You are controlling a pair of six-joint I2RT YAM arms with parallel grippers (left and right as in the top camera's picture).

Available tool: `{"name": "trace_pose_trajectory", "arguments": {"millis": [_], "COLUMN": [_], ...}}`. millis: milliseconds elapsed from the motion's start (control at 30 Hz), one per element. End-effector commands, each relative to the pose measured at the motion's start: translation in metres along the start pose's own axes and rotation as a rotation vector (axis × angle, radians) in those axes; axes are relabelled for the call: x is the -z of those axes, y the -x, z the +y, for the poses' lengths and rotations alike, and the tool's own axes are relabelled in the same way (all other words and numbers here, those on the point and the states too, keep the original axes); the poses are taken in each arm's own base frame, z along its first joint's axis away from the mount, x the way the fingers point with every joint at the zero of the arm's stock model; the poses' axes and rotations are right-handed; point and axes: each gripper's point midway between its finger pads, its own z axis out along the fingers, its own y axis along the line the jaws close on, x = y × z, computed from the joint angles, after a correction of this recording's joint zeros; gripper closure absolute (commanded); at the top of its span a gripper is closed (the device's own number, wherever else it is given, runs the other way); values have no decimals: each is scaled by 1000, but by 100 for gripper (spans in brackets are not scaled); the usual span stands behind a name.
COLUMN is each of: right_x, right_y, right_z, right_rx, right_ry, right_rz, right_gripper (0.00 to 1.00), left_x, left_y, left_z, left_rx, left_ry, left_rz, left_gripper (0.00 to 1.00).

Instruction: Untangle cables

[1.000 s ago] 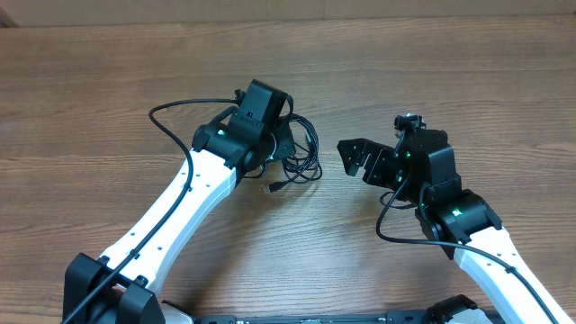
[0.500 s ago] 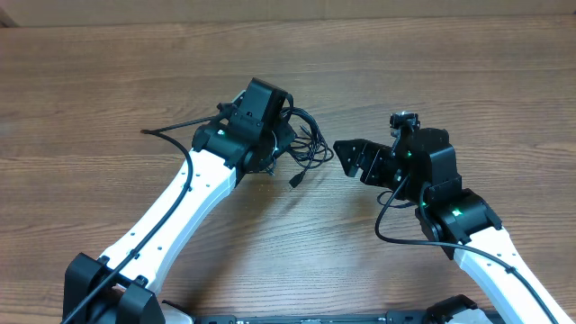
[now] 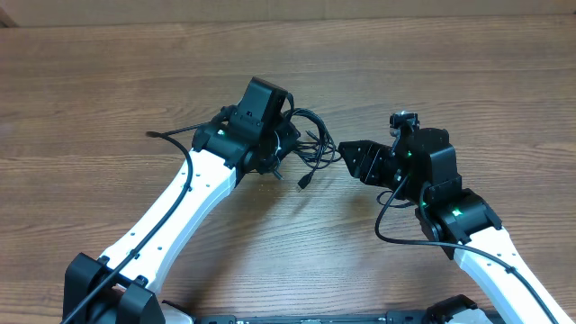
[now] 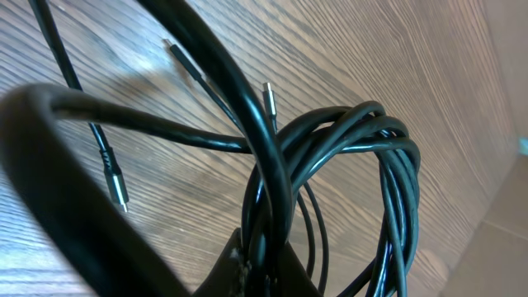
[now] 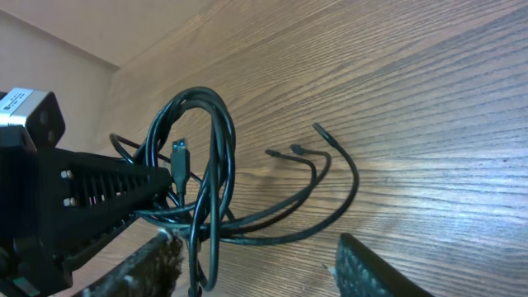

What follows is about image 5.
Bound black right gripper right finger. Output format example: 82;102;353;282
328;233;432;297

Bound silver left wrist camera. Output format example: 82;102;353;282
1;87;65;149

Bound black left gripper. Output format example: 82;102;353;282
1;125;171;296

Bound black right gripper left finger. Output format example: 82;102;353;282
82;230;184;297

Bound black usb cable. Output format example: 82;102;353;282
109;86;361;297

